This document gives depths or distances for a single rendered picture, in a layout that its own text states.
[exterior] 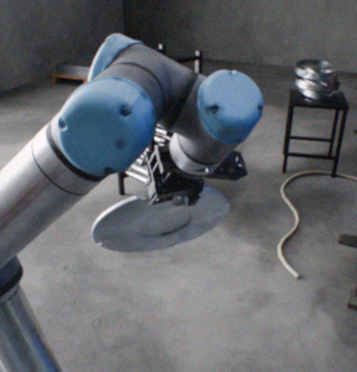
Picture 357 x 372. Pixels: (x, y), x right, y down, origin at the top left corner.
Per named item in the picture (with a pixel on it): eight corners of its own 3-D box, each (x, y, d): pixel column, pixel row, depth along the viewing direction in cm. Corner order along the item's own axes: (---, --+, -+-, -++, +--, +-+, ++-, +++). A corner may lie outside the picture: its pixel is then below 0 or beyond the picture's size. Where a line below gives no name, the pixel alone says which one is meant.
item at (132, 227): (119, 262, 103) (119, 259, 104) (235, 227, 101) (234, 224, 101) (67, 220, 78) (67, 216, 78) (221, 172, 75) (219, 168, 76)
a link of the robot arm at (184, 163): (222, 110, 58) (239, 165, 56) (211, 125, 63) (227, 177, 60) (170, 116, 56) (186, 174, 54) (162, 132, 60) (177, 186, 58)
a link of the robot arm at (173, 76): (92, 37, 42) (193, 90, 43) (120, 23, 51) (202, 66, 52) (66, 107, 45) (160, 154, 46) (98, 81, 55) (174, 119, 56)
